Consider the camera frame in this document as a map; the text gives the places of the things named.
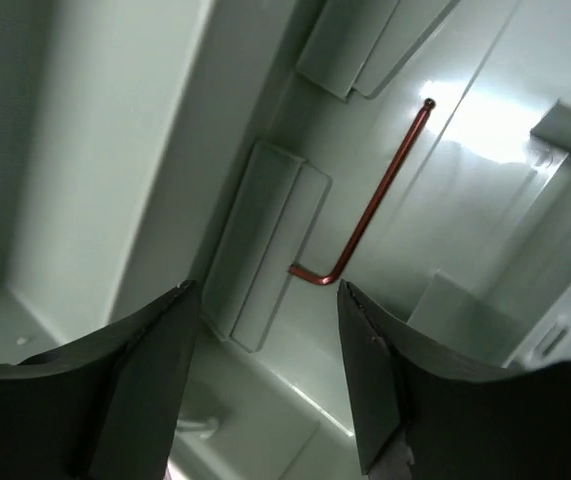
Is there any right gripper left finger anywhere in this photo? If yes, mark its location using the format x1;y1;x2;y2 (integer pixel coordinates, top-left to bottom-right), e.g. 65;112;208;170
0;281;198;479

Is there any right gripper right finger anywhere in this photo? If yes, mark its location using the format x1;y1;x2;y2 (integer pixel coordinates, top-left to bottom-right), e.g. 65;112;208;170
337;281;571;479

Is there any green plastic toolbox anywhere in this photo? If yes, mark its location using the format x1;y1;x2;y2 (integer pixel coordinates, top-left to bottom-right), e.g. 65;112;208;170
0;1;571;479

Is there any medium red hex key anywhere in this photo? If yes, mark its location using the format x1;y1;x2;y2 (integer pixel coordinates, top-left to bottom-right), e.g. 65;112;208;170
287;98;437;286

